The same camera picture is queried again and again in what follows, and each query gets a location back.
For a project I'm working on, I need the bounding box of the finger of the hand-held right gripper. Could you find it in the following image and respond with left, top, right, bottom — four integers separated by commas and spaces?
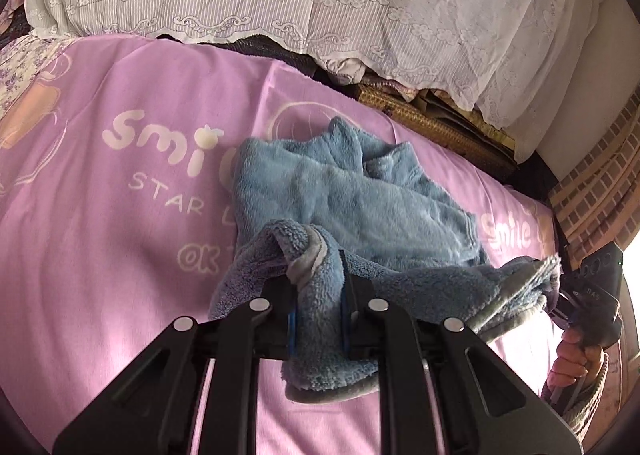
550, 287, 576, 329

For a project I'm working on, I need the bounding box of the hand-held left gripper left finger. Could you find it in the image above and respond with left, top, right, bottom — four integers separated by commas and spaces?
52, 277, 298, 455

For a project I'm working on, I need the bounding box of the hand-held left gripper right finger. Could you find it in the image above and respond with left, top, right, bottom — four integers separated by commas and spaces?
339, 250, 586, 455

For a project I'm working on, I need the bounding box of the blue fleece jacket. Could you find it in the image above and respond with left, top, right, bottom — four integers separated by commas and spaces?
207, 116, 563, 403

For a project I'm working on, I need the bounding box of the person's right hand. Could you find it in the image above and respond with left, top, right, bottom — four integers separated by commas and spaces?
547, 329, 606, 390

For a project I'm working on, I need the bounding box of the brown checked curtain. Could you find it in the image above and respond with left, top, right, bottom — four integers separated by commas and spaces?
547, 85, 640, 261

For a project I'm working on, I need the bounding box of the purple printed bed sheet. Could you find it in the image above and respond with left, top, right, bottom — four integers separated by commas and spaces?
0, 32, 566, 455

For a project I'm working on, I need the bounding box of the brown woven mat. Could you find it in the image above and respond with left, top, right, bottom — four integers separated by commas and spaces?
350, 82, 521, 180

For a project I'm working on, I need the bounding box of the white purple floral cloth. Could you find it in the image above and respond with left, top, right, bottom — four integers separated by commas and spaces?
0, 37, 76, 118

